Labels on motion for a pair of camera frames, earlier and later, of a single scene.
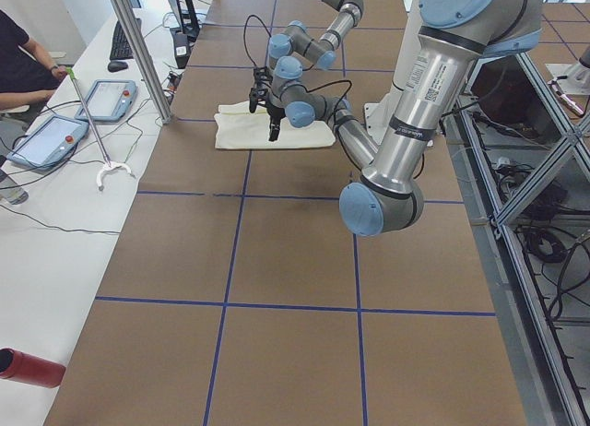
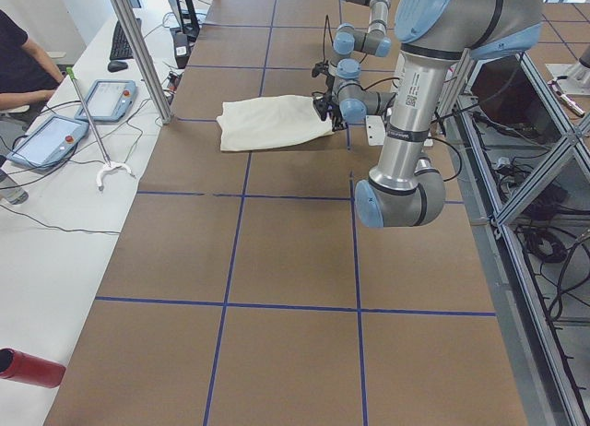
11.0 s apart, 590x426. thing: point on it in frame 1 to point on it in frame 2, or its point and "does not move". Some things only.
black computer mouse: [116, 66] does not move
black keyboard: [121, 48] does not move
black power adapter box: [182, 49] does not move
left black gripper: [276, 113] to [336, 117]
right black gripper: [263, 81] to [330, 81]
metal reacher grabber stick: [72, 74] does not move
